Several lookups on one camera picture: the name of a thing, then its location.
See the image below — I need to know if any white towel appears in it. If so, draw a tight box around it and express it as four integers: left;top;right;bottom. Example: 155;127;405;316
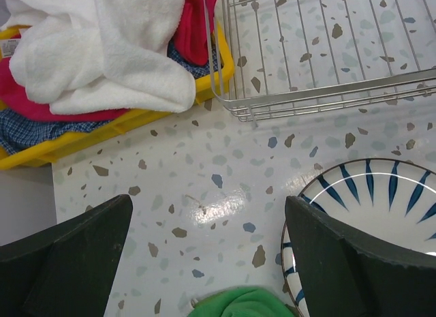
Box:
5;0;197;115

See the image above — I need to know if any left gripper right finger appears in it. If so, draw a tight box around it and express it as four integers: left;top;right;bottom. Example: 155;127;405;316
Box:
285;196;435;316

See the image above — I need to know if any pink cloth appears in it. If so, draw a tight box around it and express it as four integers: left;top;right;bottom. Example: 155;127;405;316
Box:
0;0;221;123

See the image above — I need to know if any blue striped white plate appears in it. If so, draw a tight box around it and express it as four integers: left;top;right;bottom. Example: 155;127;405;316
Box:
281;158;435;316

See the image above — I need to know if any wire dish rack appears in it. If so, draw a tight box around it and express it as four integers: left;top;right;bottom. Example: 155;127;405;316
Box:
215;0;435;123

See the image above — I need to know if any green cloth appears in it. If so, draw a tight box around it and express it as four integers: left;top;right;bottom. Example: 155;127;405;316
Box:
187;286;295;317

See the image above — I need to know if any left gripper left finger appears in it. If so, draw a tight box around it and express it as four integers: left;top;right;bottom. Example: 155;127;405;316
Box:
1;194;133;316

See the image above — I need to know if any blue checked cloth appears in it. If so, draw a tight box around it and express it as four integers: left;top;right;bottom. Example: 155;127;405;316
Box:
0;40;214;155

